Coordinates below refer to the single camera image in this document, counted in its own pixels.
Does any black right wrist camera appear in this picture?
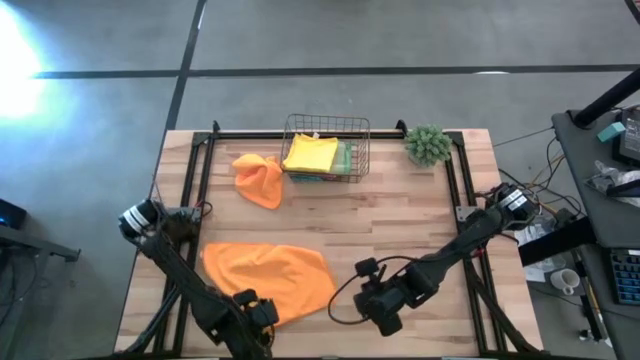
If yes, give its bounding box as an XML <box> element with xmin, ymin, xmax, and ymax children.
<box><xmin>354</xmin><ymin>257</ymin><xmax>381</xmax><ymax>279</ymax></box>

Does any grey side desk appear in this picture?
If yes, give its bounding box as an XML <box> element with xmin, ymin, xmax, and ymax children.
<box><xmin>551</xmin><ymin>107</ymin><xmax>640</xmax><ymax>360</ymax></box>

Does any teal microfiber towel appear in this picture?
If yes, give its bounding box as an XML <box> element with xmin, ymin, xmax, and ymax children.
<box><xmin>288</xmin><ymin>171</ymin><xmax>327</xmax><ymax>184</ymax></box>

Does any black wire basket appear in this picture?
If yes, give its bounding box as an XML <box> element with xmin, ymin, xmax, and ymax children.
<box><xmin>279</xmin><ymin>113</ymin><xmax>372</xmax><ymax>185</ymax></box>

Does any small teal box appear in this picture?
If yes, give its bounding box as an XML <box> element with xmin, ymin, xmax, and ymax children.
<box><xmin>597</xmin><ymin>121</ymin><xmax>627</xmax><ymax>144</ymax></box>

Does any clear plastic bag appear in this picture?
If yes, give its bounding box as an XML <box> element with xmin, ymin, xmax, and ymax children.
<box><xmin>583</xmin><ymin>159</ymin><xmax>640</xmax><ymax>209</ymax></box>

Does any black electronic device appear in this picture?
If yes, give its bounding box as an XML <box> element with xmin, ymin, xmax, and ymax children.
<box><xmin>612</xmin><ymin>106</ymin><xmax>640</xmax><ymax>167</ymax></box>

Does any orange microfiber towel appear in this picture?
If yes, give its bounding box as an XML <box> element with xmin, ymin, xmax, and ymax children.
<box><xmin>231</xmin><ymin>153</ymin><xmax>285</xmax><ymax>210</ymax></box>
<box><xmin>200</xmin><ymin>242</ymin><xmax>338</xmax><ymax>329</ymax></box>

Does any black pole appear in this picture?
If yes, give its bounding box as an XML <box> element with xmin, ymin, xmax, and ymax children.
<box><xmin>572</xmin><ymin>67</ymin><xmax>640</xmax><ymax>129</ymax></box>

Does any black box with blue light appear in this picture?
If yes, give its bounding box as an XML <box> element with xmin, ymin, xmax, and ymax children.
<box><xmin>0</xmin><ymin>198</ymin><xmax>29</xmax><ymax>232</ymax></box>

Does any black table frame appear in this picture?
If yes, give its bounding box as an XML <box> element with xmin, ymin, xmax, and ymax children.
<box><xmin>114</xmin><ymin>119</ymin><xmax>551</xmax><ymax>359</ymax></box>

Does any light green microfiber towel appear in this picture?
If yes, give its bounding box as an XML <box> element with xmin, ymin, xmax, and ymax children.
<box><xmin>334</xmin><ymin>141</ymin><xmax>355</xmax><ymax>176</ymax></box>

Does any cable bundle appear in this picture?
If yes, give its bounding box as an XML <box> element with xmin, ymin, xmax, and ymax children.
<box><xmin>492</xmin><ymin>127</ymin><xmax>585</xmax><ymax>217</ymax></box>

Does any black computer keyboard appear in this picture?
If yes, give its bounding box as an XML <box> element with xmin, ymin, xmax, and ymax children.
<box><xmin>609</xmin><ymin>248</ymin><xmax>640</xmax><ymax>307</ymax></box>

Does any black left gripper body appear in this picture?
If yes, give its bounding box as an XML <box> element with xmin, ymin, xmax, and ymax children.
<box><xmin>233</xmin><ymin>288</ymin><xmax>280</xmax><ymax>327</ymax></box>

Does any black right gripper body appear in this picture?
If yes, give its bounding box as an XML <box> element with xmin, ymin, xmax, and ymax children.
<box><xmin>353</xmin><ymin>287</ymin><xmax>407</xmax><ymax>324</ymax></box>

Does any green artificial potted plant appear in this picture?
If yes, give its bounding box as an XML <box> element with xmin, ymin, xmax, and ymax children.
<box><xmin>403</xmin><ymin>123</ymin><xmax>454</xmax><ymax>168</ymax></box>

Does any yellow microfiber towel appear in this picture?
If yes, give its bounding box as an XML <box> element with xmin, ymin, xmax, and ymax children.
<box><xmin>282</xmin><ymin>132</ymin><xmax>340</xmax><ymax>175</ymax></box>

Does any white mug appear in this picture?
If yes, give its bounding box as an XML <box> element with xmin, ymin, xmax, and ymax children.
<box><xmin>549</xmin><ymin>268</ymin><xmax>582</xmax><ymax>297</ymax></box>

